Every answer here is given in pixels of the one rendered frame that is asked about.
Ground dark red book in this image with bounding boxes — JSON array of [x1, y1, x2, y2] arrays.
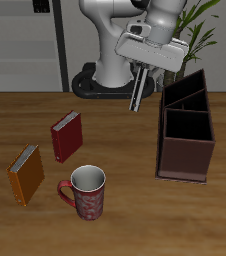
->
[[50, 110, 84, 164]]

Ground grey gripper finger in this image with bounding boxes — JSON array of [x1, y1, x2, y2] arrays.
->
[[134, 66, 150, 113], [129, 65, 144, 112]]

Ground dark brown desk caddy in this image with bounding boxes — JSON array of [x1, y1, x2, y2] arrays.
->
[[155, 68, 217, 185]]

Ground flat black base plate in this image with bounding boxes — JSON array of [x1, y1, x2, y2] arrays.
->
[[71, 62, 156, 100]]

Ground grey shelf unit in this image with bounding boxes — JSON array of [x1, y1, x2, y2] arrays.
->
[[0, 0, 70, 93]]

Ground red patterned mug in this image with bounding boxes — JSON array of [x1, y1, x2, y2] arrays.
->
[[57, 164, 107, 221]]

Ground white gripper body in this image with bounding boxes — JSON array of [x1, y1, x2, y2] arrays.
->
[[114, 31, 190, 74]]

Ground green pot plant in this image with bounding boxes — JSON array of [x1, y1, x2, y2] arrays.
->
[[163, 0, 222, 89]]

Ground orange book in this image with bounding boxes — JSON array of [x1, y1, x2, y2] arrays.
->
[[6, 143, 46, 207]]

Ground black binders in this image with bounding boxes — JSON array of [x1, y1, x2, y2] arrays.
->
[[32, 0, 51, 14]]

